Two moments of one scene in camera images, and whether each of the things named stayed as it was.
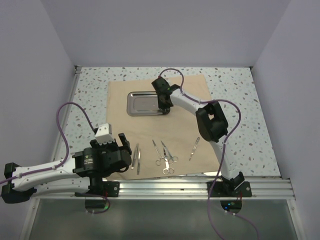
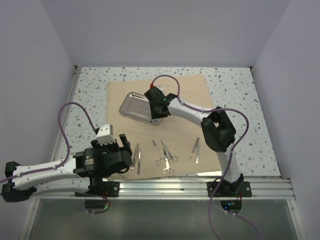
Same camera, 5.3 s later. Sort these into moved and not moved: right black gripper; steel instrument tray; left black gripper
Moved: steel instrument tray; right black gripper
Not moved: left black gripper
